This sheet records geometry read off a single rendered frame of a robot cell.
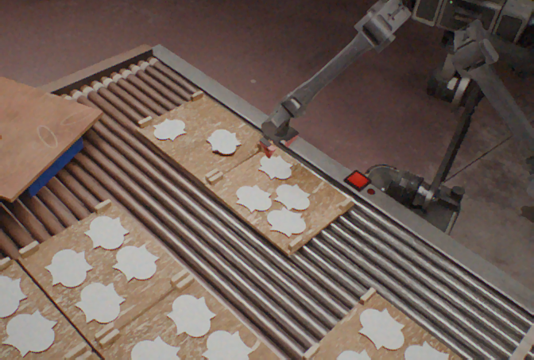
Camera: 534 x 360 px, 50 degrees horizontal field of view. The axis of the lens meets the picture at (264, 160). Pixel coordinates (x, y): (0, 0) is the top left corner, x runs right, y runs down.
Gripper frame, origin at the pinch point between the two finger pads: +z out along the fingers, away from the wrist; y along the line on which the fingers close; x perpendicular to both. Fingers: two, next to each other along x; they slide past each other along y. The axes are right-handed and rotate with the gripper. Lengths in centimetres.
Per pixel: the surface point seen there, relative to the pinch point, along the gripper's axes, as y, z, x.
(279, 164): 1.3, 7.3, -0.5
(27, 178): -75, -3, 41
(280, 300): -39, 10, -41
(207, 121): -2.9, 8.1, 36.6
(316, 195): 1.0, 8.3, -19.9
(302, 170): 6.4, 8.4, -7.8
